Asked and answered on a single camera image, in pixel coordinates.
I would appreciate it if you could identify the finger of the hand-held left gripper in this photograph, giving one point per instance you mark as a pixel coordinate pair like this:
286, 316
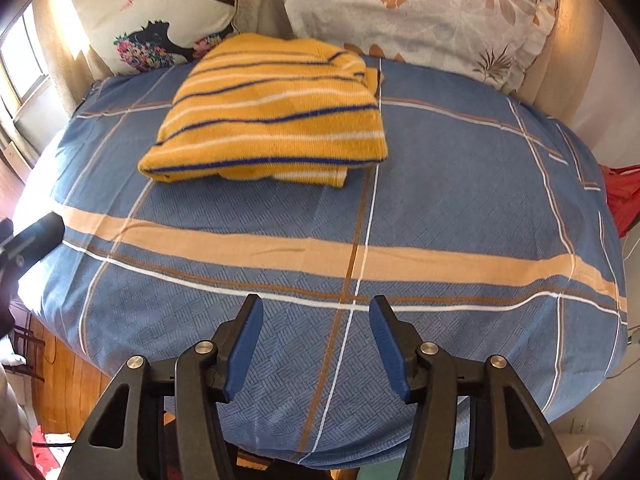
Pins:
35, 236

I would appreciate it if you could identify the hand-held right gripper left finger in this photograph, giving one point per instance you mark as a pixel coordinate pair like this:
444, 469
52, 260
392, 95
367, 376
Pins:
245, 355

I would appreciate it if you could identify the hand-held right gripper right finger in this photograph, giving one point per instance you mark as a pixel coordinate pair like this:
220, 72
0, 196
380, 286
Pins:
392, 355

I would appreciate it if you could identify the yellow striped sweater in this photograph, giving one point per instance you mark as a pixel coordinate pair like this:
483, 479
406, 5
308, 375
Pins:
270, 115

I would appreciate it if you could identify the window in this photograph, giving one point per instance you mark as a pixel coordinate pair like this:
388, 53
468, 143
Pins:
22, 60

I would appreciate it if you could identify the beige curtain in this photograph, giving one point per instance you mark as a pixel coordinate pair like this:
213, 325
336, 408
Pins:
60, 60

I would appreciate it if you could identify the blue plaid bedsheet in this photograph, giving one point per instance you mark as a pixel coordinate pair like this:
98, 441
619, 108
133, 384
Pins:
450, 185

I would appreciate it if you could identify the cream floral print pillow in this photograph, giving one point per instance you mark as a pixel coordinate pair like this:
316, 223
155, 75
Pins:
150, 0

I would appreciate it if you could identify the red cloth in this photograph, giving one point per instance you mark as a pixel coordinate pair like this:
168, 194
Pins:
622, 200

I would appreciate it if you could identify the grey fuzzy blanket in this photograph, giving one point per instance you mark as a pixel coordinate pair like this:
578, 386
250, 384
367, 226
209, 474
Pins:
260, 10

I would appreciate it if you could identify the white leaf print pillow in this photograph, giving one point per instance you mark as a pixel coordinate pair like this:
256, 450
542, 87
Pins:
440, 25

